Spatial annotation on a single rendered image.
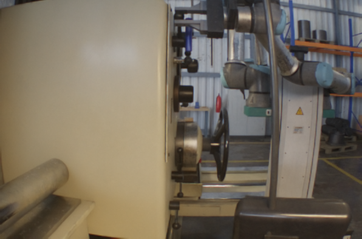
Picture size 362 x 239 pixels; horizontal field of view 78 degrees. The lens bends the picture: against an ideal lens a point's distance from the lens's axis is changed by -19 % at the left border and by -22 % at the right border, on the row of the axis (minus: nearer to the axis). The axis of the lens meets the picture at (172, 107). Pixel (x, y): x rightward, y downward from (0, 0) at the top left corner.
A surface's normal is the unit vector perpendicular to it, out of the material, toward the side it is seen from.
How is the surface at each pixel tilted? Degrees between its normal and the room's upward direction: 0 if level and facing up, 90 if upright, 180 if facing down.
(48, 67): 90
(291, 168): 90
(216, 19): 73
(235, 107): 90
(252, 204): 20
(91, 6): 90
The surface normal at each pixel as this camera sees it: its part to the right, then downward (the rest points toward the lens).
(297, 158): -0.08, 0.08
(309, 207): -0.10, -0.91
